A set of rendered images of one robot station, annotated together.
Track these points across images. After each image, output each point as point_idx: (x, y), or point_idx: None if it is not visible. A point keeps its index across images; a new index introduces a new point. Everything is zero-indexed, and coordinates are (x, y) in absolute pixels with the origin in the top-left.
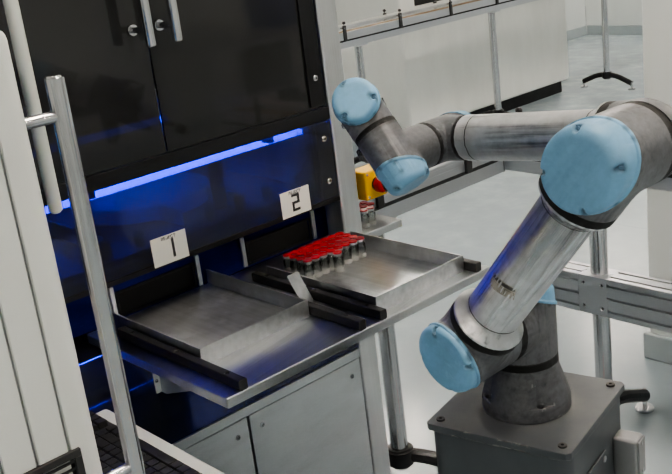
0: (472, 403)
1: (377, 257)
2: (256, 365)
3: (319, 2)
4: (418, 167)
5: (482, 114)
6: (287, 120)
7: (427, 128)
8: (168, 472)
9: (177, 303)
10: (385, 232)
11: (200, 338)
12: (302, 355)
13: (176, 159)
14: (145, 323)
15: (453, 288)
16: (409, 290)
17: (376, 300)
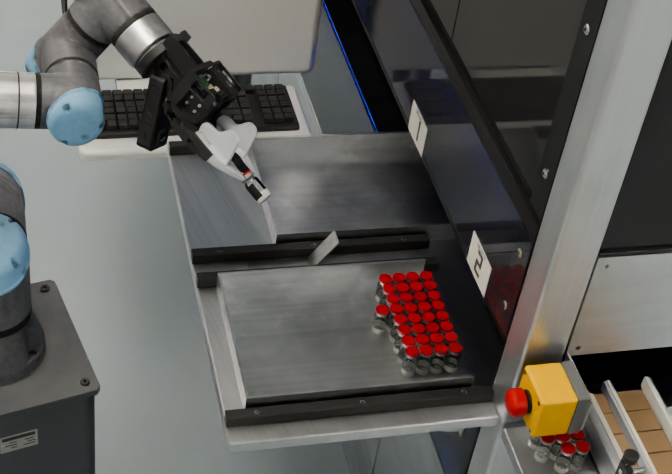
0: (42, 321)
1: (387, 380)
2: (207, 176)
3: (584, 87)
4: (26, 56)
5: (7, 76)
6: (507, 171)
7: (56, 57)
8: (138, 115)
9: (429, 196)
10: (515, 471)
11: (312, 173)
12: (189, 205)
13: (445, 59)
14: (398, 162)
15: (215, 383)
16: (226, 324)
17: (217, 276)
